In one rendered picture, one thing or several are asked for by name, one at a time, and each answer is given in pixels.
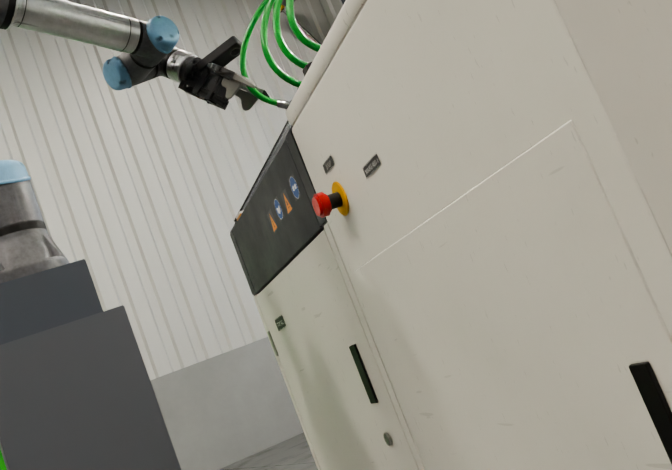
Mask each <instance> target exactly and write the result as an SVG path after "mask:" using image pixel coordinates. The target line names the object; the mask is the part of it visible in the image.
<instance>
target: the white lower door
mask: <svg viewBox="0 0 672 470"><path fill-rule="evenodd" d="M256 298H257V301H258V304H259V306H260V309H261V312H262V314H263V317H264V320H265V322H266V325H267V328H268V330H269V331H268V332H267V333H268V336H269V338H270V341H271V344H272V346H273V349H274V352H275V354H276V356H278V357H279V359H280V362H281V365H282V367H283V370H284V373H285V375H286V378H287V381H288V383H289V386H290V389H291V391H292V394H293V397H294V399H295V402H296V405H297V407H298V410H299V413H300V415H301V418H302V421H303V423H304V426H305V429H306V431H307V434H308V437H309V439H310V442H311V445H312V447H313V450H314V453H315V455H316V458H317V461H318V463H319V466H320V469H321V470H419V467H418V465H417V462H416V460H415V457H414V455H413V452H412V450H411V447H410V445H409V442H408V440H407V437H406V435H405V432H404V429H403V427H402V424H401V422H400V419H399V417H398V414H397V412H396V409H395V407H394V404H393V402H392V399H391V396H390V394H389V391H388V389H387V386H386V384H385V381H384V379H383V376H382V374H381V371H380V369H379V366H378V363H377V361H376V358H375V356H374V353H373V351H372V348H371V346H370V343H369V341H368V338H367V336H366V333H365V331H364V328H363V325H362V323H361V320H360V318H359V315H358V313H357V310H356V308H355V305H354V303H353V300H352V298H351V295H350V292H349V290H348V287H347V285H346V282H345V280H344V277H343V275H342V272H341V270H340V267H339V265H338V262H337V259H336V257H335V254H334V252H333V249H332V247H331V244H330V242H329V239H328V237H327V234H326V232H325V229H324V230H323V231H322V232H321V233H320V234H319V235H318V236H317V237H316V238H315V239H314V240H313V241H312V242H311V243H310V244H309V245H308V246H307V247H306V248H305V249H304V250H303V251H302V252H301V253H300V254H299V255H298V256H297V257H296V258H295V259H294V260H293V261H292V262H291V263H290V264H289V265H288V266H287V267H286V268H285V269H284V270H283V271H282V272H281V273H280V274H279V275H277V276H276V277H275V278H274V279H273V280H272V281H271V282H270V283H269V284H268V285H267V286H266V287H265V288H264V289H263V290H262V291H261V292H260V293H259V294H258V295H257V296H256Z"/></svg>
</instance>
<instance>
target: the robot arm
mask: <svg viewBox="0 0 672 470"><path fill-rule="evenodd" d="M13 26H14V27H19V28H23V29H27V30H31V31H36V32H40V33H44V34H48V35H53V36H57V37H61V38H65V39H70V40H74V41H78V42H82V43H87V44H91V45H95V46H99V47H104V48H108V49H112V50H116V51H121V52H122V53H121V54H120V55H119V56H113V57H112V58H111V59H108V60H106V61H105V62H104V64H103V76H104V79H105V81H106V82H107V84H108V85H109V86H110V87H111V88H112V89H114V90H118V91H119V90H123V89H127V88H128V89H129V88H131V87H132V86H135V85H138V84H141V83H143V82H146V81H149V80H151V79H154V78H157V77H159V76H163V77H166V78H168V79H171V80H173V81H175V82H178V83H180V84H179V86H178V88H180V89H181V90H183V91H184V92H186V93H188V94H190V95H192V96H195V97H197V98H199V99H202V100H204V101H206V102H207V103H208V104H211V105H214V106H216V107H219V108H221V109H223V110H226V108H227V106H228V104H229V101H228V100H229V99H231V98H232V97H233V96H234V95H236V96H237V97H239V98H241V107H242V109H243V110H245V111H248V110H250V109H251V108H252V107H253V105H254V104H255V103H256V102H257V101H258V100H259V99H258V98H256V97H255V96H254V95H253V94H252V93H251V92H250V91H249V90H248V88H247V87H246V86H248V87H251V88H254V89H255V88H256V89H257V90H258V91H259V92H260V93H262V94H263V95H265V96H267V97H270V96H269V94H268V93H267V92H266V91H265V90H263V89H260V88H258V87H256V86H255V84H254V82H253V81H252V80H251V79H249V78H247V77H244V76H242V75H240V74H238V73H235V72H234V71H231V70H229V69H226V68H224V66H226V65H227V64H228V63H230V62H231V61H232V60H234V59H235V58H236V57H238V56H239V55H240V50H241V45H242V42H240V41H239V40H238V39H237V38H236V37H235V36H231V37H230V38H229V39H228V40H226V41H225V42H224V43H222V44H221V45H220V46H218V47H217V48H216V49H214V50H213V51H212V52H211V53H209V54H208V55H207V56H205V57H204V58H203V59H201V58H199V57H197V56H196V55H194V54H191V53H189V52H186V51H184V50H181V49H178V48H176V47H175V45H176V44H177V42H178V40H179V35H180V34H179V30H178V28H177V26H176V25H175V23H174V22H173V21H172V20H171V19H169V18H167V17H165V16H161V15H159V16H155V17H153V18H152V19H149V20H148V22H145V21H141V20H137V19H134V18H130V17H126V16H123V15H119V14H115V13H111V12H108V11H104V10H100V9H96V8H93V7H89V6H85V5H81V4H78V3H74V2H70V1H66V0H0V29H4V30H8V29H9V28H11V27H13ZM187 85H188V86H187ZM241 89H242V90H241ZM243 90H245V91H247V92H245V91H243ZM270 98H271V97H270ZM30 179H31V177H30V176H29V175H28V172H27V170H26V167H25V165H24V164H23V163H22V162H20V161H16V160H0V283H4V282H7V281H11V280H14V279H17V278H21V277H24V276H28V275H31V274H34V273H38V272H41V271H45V270H48V269H51V268H55V267H58V266H62V265H65V264H68V263H69V261H68V259H67V258H66V257H65V255H64V254H63V253H62V251H61V250H60V249H59V247H58V246H57V245H56V244H55V242H54V241H53V240H52V238H51V237H50V236H49V233H48V231H47V228H46V225H45V222H44V219H43V216H42V213H41V210H40V207H39V204H38V201H37V198H36V195H35V192H34V189H33V186H32V183H31V180H30Z"/></svg>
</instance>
